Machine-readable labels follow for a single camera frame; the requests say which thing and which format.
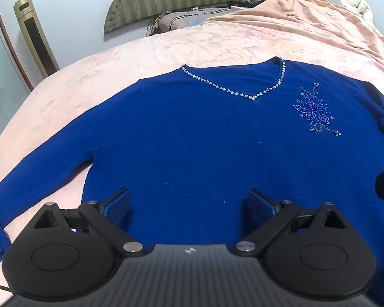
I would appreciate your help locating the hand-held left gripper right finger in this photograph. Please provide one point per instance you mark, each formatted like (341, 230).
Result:
(260, 206)

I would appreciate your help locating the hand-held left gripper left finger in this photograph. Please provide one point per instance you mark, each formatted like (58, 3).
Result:
(118, 208)

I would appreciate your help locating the blue beaded sweater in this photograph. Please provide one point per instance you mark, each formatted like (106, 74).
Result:
(195, 150)

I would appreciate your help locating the pink floral blanket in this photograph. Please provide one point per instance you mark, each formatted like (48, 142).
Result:
(99, 67)

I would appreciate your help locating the frosted glass door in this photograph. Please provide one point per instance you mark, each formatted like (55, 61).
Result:
(0, 80)

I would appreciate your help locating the peach blanket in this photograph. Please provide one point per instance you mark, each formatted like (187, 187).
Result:
(307, 28)

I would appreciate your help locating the cream quilt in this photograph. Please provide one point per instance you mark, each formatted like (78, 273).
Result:
(355, 4)

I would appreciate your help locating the gold tower air conditioner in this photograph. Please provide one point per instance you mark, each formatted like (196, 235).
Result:
(35, 38)

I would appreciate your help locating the brown door frame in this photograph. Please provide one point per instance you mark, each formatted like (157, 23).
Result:
(6, 32)

